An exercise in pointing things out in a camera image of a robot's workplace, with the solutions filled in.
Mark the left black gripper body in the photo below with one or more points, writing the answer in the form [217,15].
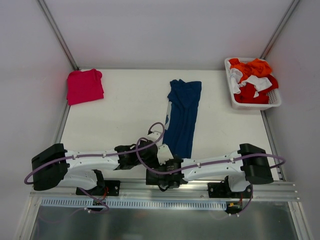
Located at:
[152,149]

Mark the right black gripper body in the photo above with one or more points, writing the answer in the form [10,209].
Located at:
[155,179]

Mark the navy blue t-shirt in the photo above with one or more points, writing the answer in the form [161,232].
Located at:
[181,116]

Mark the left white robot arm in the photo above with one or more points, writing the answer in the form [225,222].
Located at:
[57,166]

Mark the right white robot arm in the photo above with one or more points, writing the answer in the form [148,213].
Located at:
[239,168]

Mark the folded pink t-shirt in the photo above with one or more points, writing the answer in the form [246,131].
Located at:
[84,86]

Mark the red t-shirt in basket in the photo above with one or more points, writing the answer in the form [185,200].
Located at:
[263,98]

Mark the white t-shirt in basket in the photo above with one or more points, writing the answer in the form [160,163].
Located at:
[249,88]

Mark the white plastic basket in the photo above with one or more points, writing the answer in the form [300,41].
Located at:
[274,95]

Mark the orange t-shirt in basket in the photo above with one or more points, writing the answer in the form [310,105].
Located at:
[257,67]

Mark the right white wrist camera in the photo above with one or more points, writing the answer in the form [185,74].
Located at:
[164,154]

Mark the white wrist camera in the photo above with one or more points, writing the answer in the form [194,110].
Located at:
[164,154]
[155,137]

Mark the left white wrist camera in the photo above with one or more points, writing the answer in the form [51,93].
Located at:
[155,137]

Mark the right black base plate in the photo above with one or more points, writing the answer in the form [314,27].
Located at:
[221,190]

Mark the aluminium mounting rail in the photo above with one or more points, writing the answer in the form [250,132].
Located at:
[278,191]

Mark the white slotted cable duct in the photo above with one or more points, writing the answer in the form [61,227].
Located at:
[115,203]

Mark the left aluminium corner post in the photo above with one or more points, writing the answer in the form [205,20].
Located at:
[57,33]

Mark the aluminium corner post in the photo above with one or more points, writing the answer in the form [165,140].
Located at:
[280,27]
[57,33]

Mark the right aluminium corner post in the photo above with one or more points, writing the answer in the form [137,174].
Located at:
[280,27]

